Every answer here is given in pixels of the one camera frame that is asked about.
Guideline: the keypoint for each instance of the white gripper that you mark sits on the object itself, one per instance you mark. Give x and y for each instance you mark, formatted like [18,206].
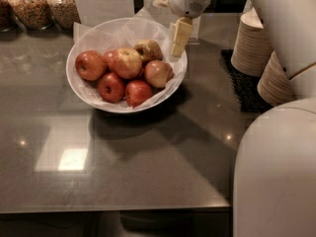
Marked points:
[185,0]

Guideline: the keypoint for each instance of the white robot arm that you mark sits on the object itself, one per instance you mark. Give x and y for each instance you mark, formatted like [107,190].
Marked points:
[274,191]

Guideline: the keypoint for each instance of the yellowish bruised back apple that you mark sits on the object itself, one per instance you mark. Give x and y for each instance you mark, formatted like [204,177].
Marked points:
[148,50]

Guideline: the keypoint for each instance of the pale red right apple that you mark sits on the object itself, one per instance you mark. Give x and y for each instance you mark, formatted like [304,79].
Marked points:
[158,73]

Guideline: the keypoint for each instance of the large yellow-red centre apple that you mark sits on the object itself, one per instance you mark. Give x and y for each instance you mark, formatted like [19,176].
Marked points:
[127,63]

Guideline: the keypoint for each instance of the white bowl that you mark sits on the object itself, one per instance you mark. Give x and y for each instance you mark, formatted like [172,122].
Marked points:
[79,89]

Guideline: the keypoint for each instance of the small red hidden apple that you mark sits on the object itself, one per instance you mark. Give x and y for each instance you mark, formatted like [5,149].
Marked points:
[110,57]

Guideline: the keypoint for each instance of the red front right apple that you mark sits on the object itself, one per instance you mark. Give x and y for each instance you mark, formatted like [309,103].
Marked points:
[137,92]

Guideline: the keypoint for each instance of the red front left apple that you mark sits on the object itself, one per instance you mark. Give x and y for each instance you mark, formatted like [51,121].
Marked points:
[111,88]

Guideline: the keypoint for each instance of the red apple far left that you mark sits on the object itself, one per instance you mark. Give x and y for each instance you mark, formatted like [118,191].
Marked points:
[90,65]

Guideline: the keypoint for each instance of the white paper liner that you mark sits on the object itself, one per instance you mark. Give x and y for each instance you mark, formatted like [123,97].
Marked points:
[125,30]

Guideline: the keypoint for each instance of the left white sign card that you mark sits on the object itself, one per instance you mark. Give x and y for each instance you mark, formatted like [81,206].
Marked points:
[95,12]

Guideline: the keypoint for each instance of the back stack paper bowls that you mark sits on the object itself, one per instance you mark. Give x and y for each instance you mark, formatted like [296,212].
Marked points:
[252,49]

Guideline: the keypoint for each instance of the stack paper bowls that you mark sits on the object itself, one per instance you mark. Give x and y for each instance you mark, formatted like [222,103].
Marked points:
[274,87]
[252,49]

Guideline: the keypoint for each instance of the black mesh mat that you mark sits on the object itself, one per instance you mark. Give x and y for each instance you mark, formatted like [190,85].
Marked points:
[244,86]

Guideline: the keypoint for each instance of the right cereal glass jar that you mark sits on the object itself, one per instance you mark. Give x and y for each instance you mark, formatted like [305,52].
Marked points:
[64,13]

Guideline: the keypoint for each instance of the cereal glass jar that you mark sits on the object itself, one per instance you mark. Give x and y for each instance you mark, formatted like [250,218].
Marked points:
[64,13]
[7,21]
[33,14]

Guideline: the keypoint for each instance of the front stack paper bowls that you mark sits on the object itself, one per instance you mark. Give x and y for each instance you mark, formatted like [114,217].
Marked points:
[274,87]

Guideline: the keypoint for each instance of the middle cereal glass jar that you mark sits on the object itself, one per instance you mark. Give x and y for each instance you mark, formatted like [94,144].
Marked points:
[33,14]

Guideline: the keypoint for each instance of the left cereal glass jar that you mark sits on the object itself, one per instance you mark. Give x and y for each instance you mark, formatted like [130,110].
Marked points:
[7,21]

